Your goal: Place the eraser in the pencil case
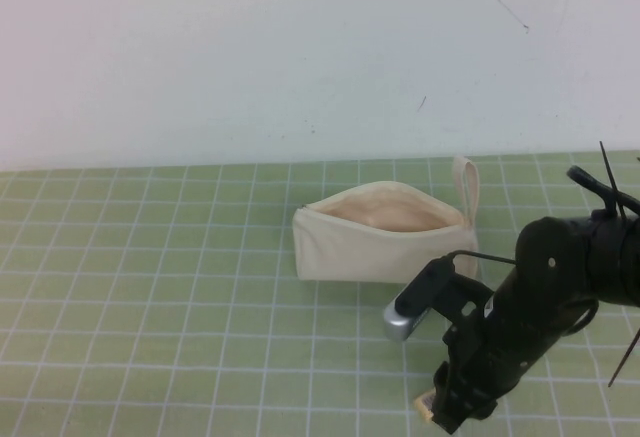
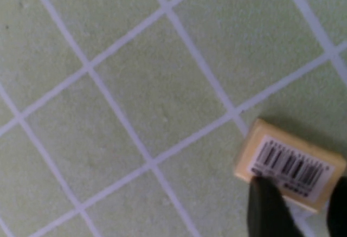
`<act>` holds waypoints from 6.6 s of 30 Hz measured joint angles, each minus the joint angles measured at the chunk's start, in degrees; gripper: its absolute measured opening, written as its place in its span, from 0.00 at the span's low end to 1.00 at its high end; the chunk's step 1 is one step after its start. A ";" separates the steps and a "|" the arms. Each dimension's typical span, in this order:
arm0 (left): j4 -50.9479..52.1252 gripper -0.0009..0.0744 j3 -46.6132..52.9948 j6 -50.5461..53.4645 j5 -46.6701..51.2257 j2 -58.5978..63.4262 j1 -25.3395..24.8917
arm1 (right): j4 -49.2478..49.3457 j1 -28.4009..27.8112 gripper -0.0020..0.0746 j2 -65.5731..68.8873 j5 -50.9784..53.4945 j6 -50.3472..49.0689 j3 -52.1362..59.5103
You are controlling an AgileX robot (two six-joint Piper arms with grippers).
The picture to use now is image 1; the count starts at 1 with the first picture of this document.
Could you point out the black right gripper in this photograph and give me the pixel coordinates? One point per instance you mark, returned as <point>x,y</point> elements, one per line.
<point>500,342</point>

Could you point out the cream fabric pencil case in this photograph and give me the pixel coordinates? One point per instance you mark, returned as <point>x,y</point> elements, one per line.
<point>350,252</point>

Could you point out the black zip tie tail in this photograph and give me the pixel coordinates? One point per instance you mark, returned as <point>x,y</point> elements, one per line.
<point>625,357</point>
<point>612,182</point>

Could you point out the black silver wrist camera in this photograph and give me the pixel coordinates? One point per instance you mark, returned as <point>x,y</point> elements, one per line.
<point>415,302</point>

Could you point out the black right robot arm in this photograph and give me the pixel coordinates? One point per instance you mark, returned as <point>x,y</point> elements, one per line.
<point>605,267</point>

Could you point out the green white-grid tablecloth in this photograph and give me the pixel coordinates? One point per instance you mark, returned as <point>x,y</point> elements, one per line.
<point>150,307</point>

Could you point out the yellowish eraser with label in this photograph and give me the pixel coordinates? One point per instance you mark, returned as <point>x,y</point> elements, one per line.
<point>425,403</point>

